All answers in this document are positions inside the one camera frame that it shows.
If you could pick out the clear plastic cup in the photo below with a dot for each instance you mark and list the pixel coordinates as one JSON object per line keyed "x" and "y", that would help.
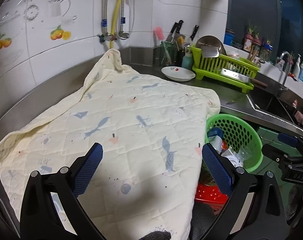
{"x": 244, "y": 153}

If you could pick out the pink bottle brush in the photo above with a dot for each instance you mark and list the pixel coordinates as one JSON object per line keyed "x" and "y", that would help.
{"x": 159, "y": 33}

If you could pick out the cream quilted cloth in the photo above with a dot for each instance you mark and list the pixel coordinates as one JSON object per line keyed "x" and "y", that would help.
{"x": 152, "y": 132}

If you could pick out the cleaver with wooden handle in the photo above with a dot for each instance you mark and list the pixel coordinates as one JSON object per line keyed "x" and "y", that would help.
{"x": 242, "y": 78}

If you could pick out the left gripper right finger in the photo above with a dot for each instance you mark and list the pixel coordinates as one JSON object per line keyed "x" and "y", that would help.
{"x": 254, "y": 209}

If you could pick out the green dish rack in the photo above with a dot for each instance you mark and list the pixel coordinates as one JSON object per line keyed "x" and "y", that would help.
{"x": 213, "y": 69}

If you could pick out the teal bottle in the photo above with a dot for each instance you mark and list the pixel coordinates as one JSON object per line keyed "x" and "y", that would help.
{"x": 187, "y": 61}

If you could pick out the red plastic stool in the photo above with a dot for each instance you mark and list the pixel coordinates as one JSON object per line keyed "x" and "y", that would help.
{"x": 211, "y": 196}

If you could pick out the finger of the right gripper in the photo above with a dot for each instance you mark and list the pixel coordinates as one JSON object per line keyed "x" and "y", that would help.
{"x": 287, "y": 139}
{"x": 275, "y": 154}

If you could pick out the chrome sink faucet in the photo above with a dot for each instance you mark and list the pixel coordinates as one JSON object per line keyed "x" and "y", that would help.
{"x": 287, "y": 66}

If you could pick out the blue aluminium can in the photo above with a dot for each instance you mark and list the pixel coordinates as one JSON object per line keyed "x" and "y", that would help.
{"x": 215, "y": 132}

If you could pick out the steel wok lid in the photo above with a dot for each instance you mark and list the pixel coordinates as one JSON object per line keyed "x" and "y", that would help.
{"x": 210, "y": 46}

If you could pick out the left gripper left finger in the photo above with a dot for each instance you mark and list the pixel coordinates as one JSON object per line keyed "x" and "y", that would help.
{"x": 50, "y": 207}

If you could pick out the white bowl with cherry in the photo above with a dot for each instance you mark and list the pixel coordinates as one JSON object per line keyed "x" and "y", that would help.
{"x": 178, "y": 74}

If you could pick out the green plastic trash basket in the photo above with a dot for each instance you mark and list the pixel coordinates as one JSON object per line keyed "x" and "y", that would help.
{"x": 239, "y": 133}

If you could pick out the gloved left hand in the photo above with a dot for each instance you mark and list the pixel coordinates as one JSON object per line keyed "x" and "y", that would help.
{"x": 157, "y": 235}

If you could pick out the white soap bottle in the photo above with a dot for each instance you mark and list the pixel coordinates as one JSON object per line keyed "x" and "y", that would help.
{"x": 296, "y": 68}

